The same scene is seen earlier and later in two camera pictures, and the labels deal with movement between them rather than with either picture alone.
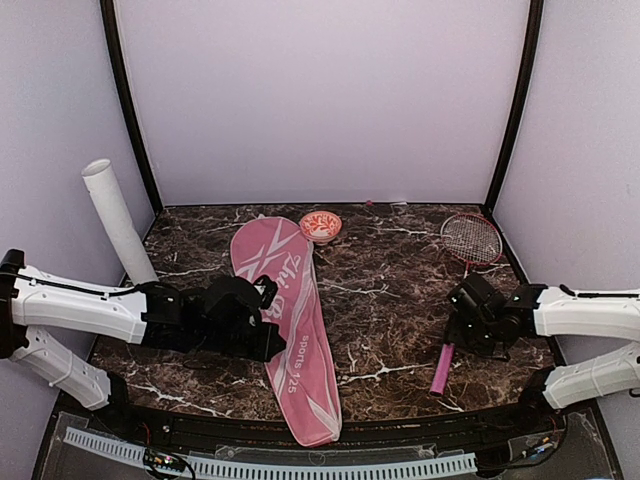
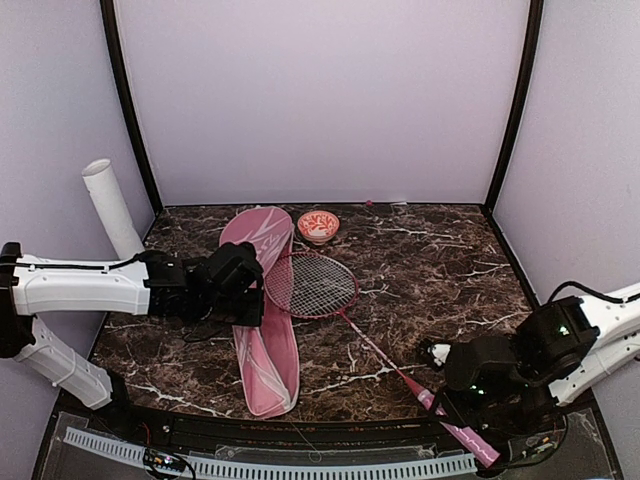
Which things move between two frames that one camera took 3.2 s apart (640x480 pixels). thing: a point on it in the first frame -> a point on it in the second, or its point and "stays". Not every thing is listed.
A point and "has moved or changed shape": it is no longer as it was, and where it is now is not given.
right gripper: x=455 y=331 -> x=451 y=403
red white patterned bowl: x=320 y=227 stays
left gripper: x=264 y=350 -> x=253 y=316
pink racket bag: x=304 y=376 has moved or changed shape
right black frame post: x=536 y=10 stays
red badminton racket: x=472 y=241 -> x=316 y=285
